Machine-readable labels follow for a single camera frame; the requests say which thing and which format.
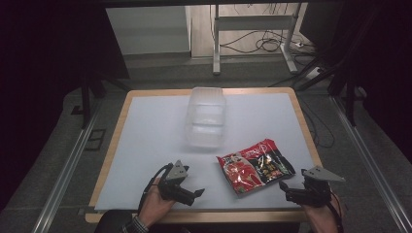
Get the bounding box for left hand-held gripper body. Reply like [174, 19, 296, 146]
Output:
[157, 159, 190, 202]

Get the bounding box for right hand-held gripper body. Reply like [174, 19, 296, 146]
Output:
[300, 165, 346, 209]

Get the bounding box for person's right hand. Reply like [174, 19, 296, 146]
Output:
[301, 191, 343, 233]

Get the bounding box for person's left hand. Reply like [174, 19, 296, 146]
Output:
[138, 177, 178, 228]

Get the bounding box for red snack packet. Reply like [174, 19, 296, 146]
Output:
[216, 138, 296, 196]

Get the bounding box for white table mat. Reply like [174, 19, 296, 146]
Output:
[94, 92, 321, 212]

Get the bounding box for clear plastic container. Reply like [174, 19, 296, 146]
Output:
[184, 85, 227, 150]

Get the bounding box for black floor plate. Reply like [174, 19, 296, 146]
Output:
[85, 128, 107, 151]

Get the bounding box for black metal stand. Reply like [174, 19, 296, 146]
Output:
[79, 76, 132, 130]
[328, 72, 359, 128]

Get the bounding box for white power strip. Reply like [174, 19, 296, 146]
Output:
[305, 66, 326, 81]

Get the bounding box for dark curtain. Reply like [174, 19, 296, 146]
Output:
[299, 0, 412, 163]
[0, 0, 130, 212]

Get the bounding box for grey cabinet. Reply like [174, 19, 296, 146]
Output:
[105, 5, 192, 56]

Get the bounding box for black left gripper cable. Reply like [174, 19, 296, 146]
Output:
[137, 162, 175, 216]

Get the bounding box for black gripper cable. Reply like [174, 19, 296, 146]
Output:
[137, 162, 175, 216]
[327, 191, 346, 233]

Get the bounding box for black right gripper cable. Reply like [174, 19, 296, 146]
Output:
[327, 191, 346, 233]

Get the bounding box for thin black floor cable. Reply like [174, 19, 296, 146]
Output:
[299, 95, 335, 150]

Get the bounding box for aluminium floor rail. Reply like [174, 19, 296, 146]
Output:
[31, 96, 102, 233]
[329, 95, 412, 233]

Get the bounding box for black floor cables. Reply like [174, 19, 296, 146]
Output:
[219, 29, 314, 54]

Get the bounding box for white metal desk frame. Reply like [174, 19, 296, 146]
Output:
[212, 2, 304, 76]

